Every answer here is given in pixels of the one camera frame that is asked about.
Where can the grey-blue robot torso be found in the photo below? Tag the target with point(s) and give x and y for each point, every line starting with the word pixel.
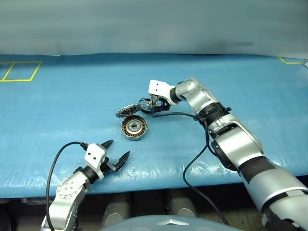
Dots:
pixel 144 223

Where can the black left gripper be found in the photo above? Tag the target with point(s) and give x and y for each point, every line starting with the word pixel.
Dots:
pixel 108 166

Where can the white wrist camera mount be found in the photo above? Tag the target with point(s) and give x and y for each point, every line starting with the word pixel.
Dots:
pixel 93 154
pixel 158 87

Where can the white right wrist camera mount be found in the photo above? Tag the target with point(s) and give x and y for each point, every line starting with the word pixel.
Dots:
pixel 158 87

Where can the round motor housing copper windings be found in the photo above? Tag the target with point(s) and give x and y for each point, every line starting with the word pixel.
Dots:
pixel 127 131

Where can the silver spoked rotor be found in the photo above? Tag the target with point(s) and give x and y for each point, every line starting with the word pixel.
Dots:
pixel 146 104

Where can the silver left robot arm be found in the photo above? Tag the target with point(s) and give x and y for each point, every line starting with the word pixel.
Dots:
pixel 65 190

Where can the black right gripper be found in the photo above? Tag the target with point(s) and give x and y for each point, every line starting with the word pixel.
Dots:
pixel 160 104

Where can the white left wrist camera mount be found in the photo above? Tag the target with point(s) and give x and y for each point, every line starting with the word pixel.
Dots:
pixel 93 154

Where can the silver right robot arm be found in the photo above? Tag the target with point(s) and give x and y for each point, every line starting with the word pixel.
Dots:
pixel 240 144

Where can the grey rounded cylinder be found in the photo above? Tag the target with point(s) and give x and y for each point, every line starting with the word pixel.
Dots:
pixel 115 211
pixel 181 204

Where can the blue plastic table cover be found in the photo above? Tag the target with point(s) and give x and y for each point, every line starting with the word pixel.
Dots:
pixel 72 108

